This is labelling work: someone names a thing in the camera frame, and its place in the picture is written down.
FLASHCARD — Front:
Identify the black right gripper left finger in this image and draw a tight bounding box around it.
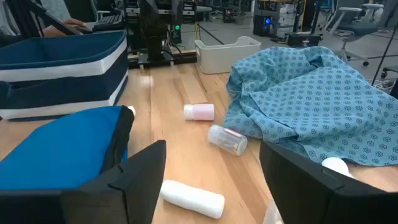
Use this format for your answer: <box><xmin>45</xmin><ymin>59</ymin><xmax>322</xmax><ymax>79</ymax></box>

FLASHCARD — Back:
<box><xmin>0</xmin><ymin>139</ymin><xmax>167</xmax><ymax>224</ymax></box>

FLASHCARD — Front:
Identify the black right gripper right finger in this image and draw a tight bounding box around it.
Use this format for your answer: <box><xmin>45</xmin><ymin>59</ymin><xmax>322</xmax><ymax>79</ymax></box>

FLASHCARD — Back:
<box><xmin>259</xmin><ymin>141</ymin><xmax>398</xmax><ymax>224</ymax></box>

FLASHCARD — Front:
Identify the blue zip pouch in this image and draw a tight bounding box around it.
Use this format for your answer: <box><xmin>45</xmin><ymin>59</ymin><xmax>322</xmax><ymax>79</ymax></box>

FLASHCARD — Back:
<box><xmin>0</xmin><ymin>105</ymin><xmax>136</xmax><ymax>190</ymax></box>

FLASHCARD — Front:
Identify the navy white fabric bin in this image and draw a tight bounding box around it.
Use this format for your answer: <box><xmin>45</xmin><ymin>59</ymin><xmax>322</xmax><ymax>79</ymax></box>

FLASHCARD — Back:
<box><xmin>0</xmin><ymin>30</ymin><xmax>129</xmax><ymax>121</ymax></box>

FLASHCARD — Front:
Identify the white plastic bin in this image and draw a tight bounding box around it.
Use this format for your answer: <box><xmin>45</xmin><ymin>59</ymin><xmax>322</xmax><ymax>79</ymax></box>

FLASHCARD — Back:
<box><xmin>195</xmin><ymin>35</ymin><xmax>262</xmax><ymax>75</ymax></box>

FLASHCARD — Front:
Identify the white rounded plastic item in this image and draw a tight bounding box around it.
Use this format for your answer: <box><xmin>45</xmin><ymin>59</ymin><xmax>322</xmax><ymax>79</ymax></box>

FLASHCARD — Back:
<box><xmin>321</xmin><ymin>157</ymin><xmax>354</xmax><ymax>179</ymax></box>

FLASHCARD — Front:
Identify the clear plastic packet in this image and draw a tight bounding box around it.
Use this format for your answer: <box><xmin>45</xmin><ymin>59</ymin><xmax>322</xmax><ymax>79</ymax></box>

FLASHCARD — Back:
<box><xmin>262</xmin><ymin>198</ymin><xmax>284</xmax><ymax>224</ymax></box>

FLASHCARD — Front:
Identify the blue patterned hospital gown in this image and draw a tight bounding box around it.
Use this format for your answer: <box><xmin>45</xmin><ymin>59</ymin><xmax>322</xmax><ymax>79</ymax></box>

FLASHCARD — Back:
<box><xmin>223</xmin><ymin>45</ymin><xmax>398</xmax><ymax>167</ymax></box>

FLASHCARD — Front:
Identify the clear plastic bottle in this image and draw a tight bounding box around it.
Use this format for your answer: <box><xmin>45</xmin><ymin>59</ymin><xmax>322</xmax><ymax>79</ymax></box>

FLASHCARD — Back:
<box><xmin>207</xmin><ymin>124</ymin><xmax>248</xmax><ymax>156</ymax></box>

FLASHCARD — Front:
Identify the pink bottle white cap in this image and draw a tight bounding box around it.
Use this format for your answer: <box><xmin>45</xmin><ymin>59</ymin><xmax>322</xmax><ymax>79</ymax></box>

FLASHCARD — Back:
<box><xmin>183</xmin><ymin>103</ymin><xmax>215</xmax><ymax>121</ymax></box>

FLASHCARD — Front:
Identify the black box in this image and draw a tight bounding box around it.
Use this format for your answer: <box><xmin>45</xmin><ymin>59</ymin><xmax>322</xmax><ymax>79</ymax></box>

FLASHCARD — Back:
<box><xmin>285</xmin><ymin>32</ymin><xmax>323</xmax><ymax>48</ymax></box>

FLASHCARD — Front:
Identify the white office chair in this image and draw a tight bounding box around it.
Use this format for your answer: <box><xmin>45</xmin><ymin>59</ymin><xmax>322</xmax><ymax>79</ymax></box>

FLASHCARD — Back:
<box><xmin>323</xmin><ymin>2</ymin><xmax>385</xmax><ymax>67</ymax></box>

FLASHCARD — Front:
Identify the person's hand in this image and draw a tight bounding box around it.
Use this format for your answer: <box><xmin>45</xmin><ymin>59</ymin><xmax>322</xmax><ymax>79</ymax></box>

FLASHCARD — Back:
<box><xmin>42</xmin><ymin>19</ymin><xmax>88</xmax><ymax>38</ymax></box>

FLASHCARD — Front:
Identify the black computer tower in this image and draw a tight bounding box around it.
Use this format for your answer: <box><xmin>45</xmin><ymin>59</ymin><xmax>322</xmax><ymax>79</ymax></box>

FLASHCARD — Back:
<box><xmin>253</xmin><ymin>0</ymin><xmax>282</xmax><ymax>37</ymax></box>

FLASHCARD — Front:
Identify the black keyboard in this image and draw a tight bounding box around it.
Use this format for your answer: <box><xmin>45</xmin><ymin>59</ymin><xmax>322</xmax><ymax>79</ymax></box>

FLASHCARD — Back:
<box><xmin>92</xmin><ymin>12</ymin><xmax>125</xmax><ymax>32</ymax></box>

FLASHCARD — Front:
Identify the person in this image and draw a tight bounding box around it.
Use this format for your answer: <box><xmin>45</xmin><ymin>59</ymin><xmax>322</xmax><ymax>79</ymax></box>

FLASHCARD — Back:
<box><xmin>0</xmin><ymin>0</ymin><xmax>74</xmax><ymax>37</ymax></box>

